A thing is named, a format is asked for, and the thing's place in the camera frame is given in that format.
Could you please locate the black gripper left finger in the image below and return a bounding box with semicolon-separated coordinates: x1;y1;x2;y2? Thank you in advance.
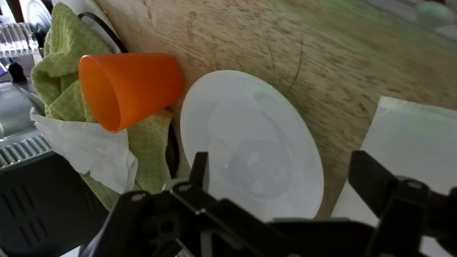
101;151;268;257

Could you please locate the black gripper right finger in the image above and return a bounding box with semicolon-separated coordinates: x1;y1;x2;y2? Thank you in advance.
348;150;457;257

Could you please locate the white plate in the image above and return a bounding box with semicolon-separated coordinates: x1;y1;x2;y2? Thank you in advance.
178;69;325;223

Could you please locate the white paper napkin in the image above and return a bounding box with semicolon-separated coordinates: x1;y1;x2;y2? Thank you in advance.
330;96;457;257

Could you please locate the crumpled white paper towel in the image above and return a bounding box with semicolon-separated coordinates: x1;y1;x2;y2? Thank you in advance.
30;107;140;194

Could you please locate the black appliance housing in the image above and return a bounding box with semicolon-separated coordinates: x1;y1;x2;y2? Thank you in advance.
0;151;111;257

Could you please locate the orange plastic cup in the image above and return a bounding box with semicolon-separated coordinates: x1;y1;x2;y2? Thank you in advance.
77;51;187;134

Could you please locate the green checked cloth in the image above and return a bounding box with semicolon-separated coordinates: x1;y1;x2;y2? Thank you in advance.
30;2;175;211

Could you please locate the metal dish rack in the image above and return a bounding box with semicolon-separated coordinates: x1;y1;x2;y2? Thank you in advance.
0;0;54;169

